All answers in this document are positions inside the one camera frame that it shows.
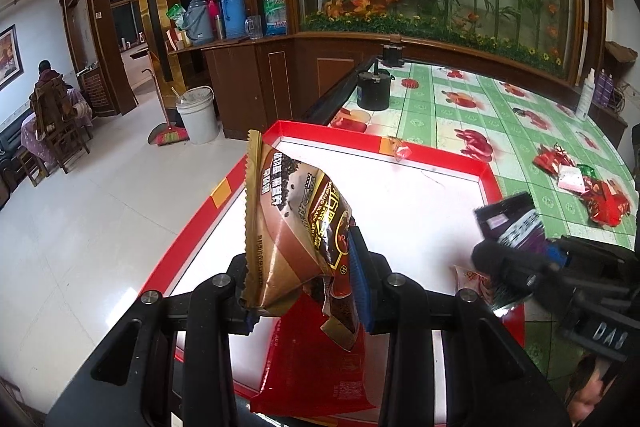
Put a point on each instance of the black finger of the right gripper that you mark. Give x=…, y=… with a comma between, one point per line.
x=509, y=267

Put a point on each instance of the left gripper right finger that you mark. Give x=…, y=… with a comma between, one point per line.
x=367, y=274

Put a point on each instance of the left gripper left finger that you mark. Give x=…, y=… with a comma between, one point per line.
x=241, y=320

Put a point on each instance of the purple black snack packet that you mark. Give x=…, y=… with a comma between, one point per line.
x=513, y=222

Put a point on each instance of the brown gold snack bag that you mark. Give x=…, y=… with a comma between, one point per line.
x=296, y=239

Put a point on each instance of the large red snack bag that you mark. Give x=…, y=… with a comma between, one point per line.
x=306, y=374

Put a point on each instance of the dark red snack packet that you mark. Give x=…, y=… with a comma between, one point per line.
x=605, y=207

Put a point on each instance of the person's right hand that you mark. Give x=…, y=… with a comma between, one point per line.
x=589, y=383

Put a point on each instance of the red tray with white base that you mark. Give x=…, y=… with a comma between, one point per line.
x=447, y=359

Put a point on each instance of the pink white snack packet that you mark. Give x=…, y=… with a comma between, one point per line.
x=570, y=179

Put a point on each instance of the green snack packet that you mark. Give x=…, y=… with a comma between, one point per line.
x=587, y=171

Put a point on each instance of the red foil snack packet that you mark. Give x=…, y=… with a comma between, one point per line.
x=552, y=159

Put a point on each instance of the white plastic bottle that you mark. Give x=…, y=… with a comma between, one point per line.
x=586, y=96

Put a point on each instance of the green patterned tablecloth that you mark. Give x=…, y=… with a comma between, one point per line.
x=502, y=127

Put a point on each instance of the black round container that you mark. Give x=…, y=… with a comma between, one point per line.
x=373, y=88

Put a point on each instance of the red broom dustpan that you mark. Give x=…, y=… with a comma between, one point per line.
x=167, y=132

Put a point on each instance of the white plastic bucket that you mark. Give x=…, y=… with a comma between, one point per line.
x=197, y=111

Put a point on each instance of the wooden chair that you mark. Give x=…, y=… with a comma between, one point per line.
x=64, y=139

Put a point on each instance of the seated person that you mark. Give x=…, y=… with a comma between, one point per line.
x=53, y=95

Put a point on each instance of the water bottle green label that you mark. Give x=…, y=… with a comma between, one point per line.
x=276, y=23

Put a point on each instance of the blue thermos jug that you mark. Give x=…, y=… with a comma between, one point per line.
x=234, y=16

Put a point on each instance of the grey thermos jug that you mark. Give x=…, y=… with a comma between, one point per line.
x=197, y=24

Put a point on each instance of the framed wall picture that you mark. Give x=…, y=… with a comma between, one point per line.
x=11, y=65

